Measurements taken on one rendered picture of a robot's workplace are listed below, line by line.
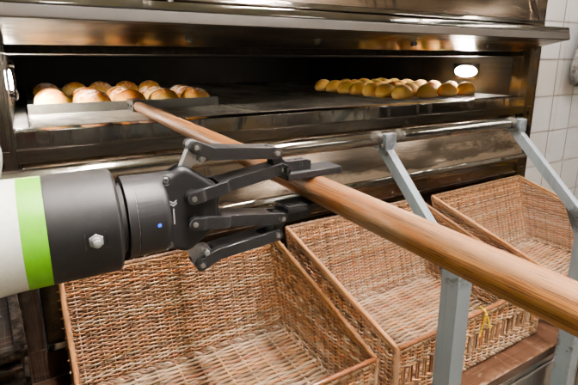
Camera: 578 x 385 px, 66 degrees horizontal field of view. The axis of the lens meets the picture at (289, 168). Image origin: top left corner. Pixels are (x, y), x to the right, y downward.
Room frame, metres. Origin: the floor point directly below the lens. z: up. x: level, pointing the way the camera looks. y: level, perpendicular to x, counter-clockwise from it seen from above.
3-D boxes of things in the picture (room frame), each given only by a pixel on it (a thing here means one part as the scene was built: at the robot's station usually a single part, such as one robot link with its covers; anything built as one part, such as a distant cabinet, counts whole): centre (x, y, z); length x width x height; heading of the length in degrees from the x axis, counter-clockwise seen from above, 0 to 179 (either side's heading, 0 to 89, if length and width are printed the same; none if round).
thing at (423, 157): (1.38, -0.19, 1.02); 1.79 x 0.11 x 0.19; 121
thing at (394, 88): (2.05, -0.47, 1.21); 0.61 x 0.48 x 0.06; 31
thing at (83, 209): (0.37, 0.18, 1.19); 0.12 x 0.06 x 0.09; 30
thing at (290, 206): (0.48, -0.02, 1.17); 0.07 x 0.03 x 0.01; 120
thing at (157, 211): (0.40, 0.11, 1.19); 0.09 x 0.07 x 0.08; 120
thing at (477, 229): (1.47, -0.87, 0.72); 0.56 x 0.49 x 0.28; 122
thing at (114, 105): (1.50, 0.56, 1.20); 0.55 x 0.36 x 0.03; 120
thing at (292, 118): (1.40, -0.18, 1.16); 1.80 x 0.06 x 0.04; 121
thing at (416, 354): (1.16, -0.34, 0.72); 0.56 x 0.49 x 0.28; 121
